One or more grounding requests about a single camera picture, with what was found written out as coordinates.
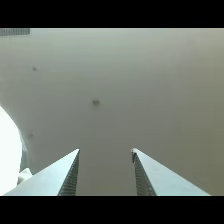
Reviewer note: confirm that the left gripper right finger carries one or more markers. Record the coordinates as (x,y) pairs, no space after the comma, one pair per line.
(160,181)

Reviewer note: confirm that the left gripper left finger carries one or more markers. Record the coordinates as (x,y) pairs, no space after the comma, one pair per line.
(56,180)

